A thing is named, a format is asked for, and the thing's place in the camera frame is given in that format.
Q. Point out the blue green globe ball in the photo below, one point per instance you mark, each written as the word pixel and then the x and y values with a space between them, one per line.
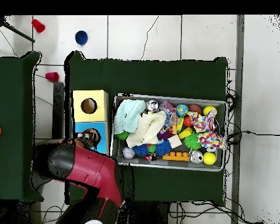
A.
pixel 182 109

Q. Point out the blue plastic cup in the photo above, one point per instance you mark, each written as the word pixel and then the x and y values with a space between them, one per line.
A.
pixel 81 37

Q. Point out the black tripod leg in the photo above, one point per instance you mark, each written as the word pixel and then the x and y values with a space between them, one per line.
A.
pixel 18 32

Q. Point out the orange toy building block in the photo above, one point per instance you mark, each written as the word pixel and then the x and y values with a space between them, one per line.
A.
pixel 176 157

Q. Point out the mint waffle cloth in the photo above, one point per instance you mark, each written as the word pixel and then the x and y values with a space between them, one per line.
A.
pixel 128 114

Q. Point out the cream waffle cloth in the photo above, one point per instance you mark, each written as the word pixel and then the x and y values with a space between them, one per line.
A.
pixel 149 127

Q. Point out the wooden three-hole sorting box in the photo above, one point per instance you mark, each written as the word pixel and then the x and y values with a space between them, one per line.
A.
pixel 91 116

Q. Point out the colourful heart print cloth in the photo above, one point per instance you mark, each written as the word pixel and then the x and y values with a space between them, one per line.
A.
pixel 210 140

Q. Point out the green spiky rubber ball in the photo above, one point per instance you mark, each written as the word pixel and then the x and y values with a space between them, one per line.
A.
pixel 192 141

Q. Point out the yellow ball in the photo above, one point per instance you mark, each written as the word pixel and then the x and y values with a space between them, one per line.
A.
pixel 210 110
pixel 209 158

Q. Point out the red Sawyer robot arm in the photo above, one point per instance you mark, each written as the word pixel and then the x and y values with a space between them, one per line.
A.
pixel 93 170

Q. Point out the side table with green cloth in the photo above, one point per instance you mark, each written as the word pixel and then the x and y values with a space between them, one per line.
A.
pixel 9 93

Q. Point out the dark green tablecloth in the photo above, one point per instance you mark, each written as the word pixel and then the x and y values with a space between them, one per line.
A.
pixel 142 77

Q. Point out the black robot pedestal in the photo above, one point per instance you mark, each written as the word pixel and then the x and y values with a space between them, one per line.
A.
pixel 149 214

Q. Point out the plain wooden block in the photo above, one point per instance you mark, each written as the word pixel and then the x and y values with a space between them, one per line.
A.
pixel 175 141

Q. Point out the magenta plastic cup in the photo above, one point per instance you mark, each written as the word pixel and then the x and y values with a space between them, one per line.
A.
pixel 52 77

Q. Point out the red plastic cup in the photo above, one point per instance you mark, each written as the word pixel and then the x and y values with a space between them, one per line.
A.
pixel 38 25

